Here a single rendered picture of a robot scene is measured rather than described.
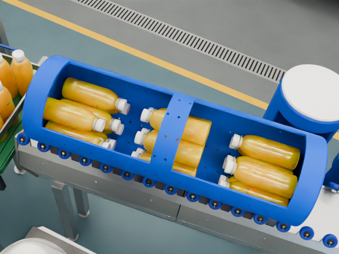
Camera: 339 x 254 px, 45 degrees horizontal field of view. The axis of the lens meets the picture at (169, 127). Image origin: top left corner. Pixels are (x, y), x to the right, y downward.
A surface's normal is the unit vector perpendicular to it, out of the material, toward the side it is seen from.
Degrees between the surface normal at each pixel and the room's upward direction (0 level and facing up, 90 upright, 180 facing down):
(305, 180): 33
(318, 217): 0
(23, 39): 0
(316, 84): 0
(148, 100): 81
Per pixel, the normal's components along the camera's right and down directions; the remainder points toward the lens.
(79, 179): -0.25, 0.53
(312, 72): 0.10, -0.57
